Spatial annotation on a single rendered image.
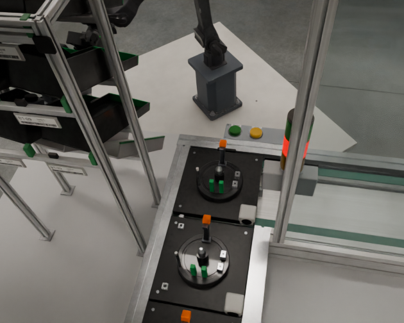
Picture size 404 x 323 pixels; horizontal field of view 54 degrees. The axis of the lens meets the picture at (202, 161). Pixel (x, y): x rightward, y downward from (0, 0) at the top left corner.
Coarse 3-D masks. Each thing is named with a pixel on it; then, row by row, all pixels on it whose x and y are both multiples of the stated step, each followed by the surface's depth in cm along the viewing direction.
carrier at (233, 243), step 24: (168, 240) 109; (192, 240) 106; (216, 240) 106; (240, 240) 107; (168, 264) 105; (192, 264) 97; (216, 264) 102; (240, 264) 103; (168, 288) 101; (192, 288) 100; (216, 288) 100; (240, 288) 100; (216, 312) 98; (240, 312) 94
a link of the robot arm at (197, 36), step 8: (200, 0) 116; (208, 0) 117; (200, 8) 118; (208, 8) 119; (200, 16) 120; (208, 16) 121; (200, 24) 124; (208, 24) 123; (200, 32) 126; (208, 32) 125; (216, 32) 125; (200, 40) 128; (208, 40) 126; (216, 40) 128; (208, 48) 129
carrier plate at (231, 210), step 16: (192, 160) 125; (208, 160) 124; (240, 160) 124; (256, 160) 123; (192, 176) 121; (256, 176) 120; (192, 192) 118; (240, 192) 117; (256, 192) 116; (176, 208) 115; (192, 208) 114; (208, 208) 114; (224, 208) 114
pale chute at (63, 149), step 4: (40, 140) 109; (44, 140) 110; (40, 144) 104; (44, 144) 105; (48, 144) 106; (52, 144) 107; (56, 144) 108; (60, 144) 109; (52, 148) 103; (56, 148) 104; (60, 148) 105; (64, 148) 102; (68, 148) 104; (72, 148) 106; (64, 152) 102
